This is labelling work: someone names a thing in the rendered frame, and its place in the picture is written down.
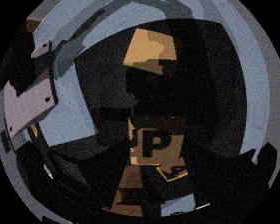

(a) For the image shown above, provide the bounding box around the brown board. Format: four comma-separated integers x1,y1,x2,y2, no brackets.
101,164,161,217

